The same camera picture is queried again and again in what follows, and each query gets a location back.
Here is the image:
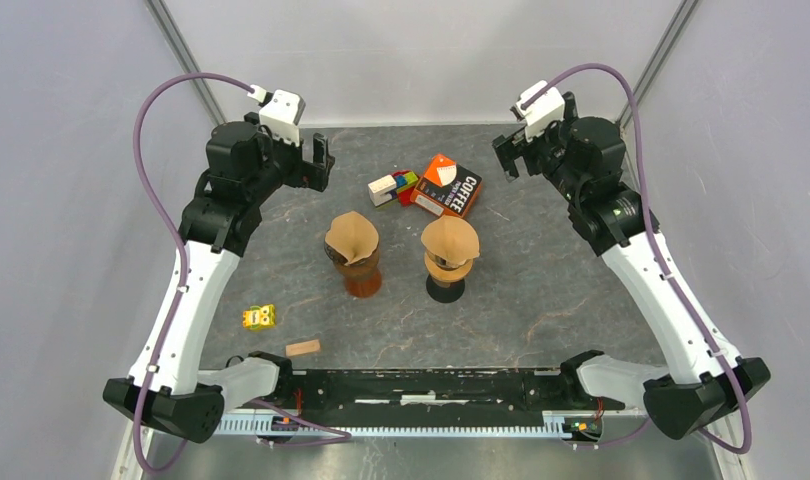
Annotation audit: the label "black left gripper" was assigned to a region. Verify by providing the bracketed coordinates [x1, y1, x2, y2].
[246, 113, 334, 204]

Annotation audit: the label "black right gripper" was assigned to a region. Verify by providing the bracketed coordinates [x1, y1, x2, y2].
[493, 109, 584, 203]

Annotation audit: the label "orange filter box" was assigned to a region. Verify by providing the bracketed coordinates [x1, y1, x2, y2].
[410, 154, 483, 218]

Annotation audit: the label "dark smoky glass dripper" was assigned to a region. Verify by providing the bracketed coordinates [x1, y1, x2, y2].
[324, 244, 379, 269]

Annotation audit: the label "clear ribbed glass dripper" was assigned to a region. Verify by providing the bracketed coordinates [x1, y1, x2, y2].
[431, 254, 470, 270]

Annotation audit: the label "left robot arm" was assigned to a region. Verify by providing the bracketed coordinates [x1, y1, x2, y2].
[103, 115, 335, 443]

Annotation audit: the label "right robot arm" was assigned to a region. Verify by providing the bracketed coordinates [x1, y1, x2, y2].
[492, 85, 770, 440]

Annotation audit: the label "white toy block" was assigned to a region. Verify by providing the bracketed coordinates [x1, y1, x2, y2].
[367, 174, 398, 208]

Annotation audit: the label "lime green toy brick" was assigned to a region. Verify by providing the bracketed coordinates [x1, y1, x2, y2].
[403, 171, 419, 188]

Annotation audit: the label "red toy block base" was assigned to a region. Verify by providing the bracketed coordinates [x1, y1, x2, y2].
[393, 170, 417, 207]

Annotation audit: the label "amber glass flask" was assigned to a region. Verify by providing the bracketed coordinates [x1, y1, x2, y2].
[344, 271, 382, 298]

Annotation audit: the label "yellow toy block figure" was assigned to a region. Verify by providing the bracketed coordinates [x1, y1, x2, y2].
[242, 304, 276, 331]

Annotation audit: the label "small wooden plank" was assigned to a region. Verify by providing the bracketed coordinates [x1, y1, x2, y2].
[285, 339, 322, 358]

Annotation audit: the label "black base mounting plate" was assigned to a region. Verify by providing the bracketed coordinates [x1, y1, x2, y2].
[265, 368, 625, 428]

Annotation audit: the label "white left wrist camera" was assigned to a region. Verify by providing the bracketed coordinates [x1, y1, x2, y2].
[248, 85, 306, 147]

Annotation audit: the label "grey slotted cable duct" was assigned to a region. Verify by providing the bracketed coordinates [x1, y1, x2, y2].
[213, 409, 581, 440]

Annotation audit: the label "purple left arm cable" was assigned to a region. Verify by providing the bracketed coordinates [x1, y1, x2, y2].
[132, 72, 353, 475]

